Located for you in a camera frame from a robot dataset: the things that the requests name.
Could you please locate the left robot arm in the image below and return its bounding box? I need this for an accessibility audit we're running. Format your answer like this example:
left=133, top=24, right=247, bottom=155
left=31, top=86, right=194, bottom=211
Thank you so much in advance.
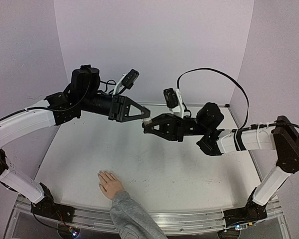
left=0, top=65, right=150, bottom=218

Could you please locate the aluminium front rail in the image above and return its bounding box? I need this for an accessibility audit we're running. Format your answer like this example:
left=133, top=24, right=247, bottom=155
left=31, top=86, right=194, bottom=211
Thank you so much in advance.
left=14, top=192, right=282, bottom=237

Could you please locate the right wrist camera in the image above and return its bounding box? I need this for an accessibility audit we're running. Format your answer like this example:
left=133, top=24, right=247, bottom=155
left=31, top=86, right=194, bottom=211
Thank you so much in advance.
left=163, top=88, right=185, bottom=118

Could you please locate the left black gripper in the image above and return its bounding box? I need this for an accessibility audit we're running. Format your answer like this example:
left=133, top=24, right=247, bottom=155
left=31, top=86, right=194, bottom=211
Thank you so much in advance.
left=81, top=92, right=153, bottom=122

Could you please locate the mannequin hand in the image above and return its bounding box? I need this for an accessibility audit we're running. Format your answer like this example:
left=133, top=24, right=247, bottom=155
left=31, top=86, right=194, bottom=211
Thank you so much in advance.
left=98, top=171, right=125, bottom=200

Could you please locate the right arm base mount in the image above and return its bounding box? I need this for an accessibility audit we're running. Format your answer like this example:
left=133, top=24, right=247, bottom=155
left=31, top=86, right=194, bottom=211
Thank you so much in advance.
left=224, top=208, right=267, bottom=228

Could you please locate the black right camera cable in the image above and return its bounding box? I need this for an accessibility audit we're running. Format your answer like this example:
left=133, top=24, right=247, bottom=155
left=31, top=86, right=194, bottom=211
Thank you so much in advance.
left=176, top=67, right=299, bottom=164

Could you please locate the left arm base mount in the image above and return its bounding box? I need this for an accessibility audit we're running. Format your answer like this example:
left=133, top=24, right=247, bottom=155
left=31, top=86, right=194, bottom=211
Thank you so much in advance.
left=31, top=202, right=75, bottom=223

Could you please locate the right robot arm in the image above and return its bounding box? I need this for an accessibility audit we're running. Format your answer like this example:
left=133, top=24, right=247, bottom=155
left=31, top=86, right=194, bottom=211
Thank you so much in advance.
left=143, top=103, right=299, bottom=227

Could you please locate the nail polish bottle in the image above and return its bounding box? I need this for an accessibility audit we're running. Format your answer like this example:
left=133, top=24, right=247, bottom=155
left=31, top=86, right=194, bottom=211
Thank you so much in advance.
left=143, top=118, right=152, bottom=125

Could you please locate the grey sleeved forearm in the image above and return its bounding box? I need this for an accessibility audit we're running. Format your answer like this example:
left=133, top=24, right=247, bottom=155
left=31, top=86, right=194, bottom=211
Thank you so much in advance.
left=110, top=191, right=167, bottom=239

